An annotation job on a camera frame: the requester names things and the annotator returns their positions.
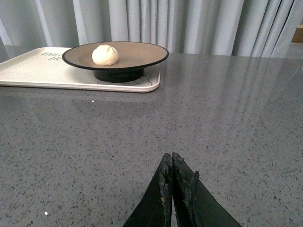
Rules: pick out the cream bear serving tray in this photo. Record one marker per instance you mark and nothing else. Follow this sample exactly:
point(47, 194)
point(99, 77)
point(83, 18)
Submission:
point(44, 68)

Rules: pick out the brown cardboard box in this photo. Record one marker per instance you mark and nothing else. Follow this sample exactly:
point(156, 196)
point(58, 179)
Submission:
point(298, 35)

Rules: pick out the tan plate black rim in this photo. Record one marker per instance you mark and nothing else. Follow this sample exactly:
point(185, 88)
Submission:
point(134, 57)

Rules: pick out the white steamed bun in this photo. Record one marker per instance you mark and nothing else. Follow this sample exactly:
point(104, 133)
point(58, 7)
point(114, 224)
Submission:
point(105, 55)

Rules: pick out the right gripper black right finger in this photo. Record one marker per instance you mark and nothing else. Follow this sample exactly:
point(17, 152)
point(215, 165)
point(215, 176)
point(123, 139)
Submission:
point(194, 204)

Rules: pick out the grey pleated curtain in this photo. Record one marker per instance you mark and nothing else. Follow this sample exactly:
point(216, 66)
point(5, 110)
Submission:
point(257, 28)

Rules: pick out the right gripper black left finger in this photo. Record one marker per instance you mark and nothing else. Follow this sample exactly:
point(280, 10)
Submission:
point(155, 208)

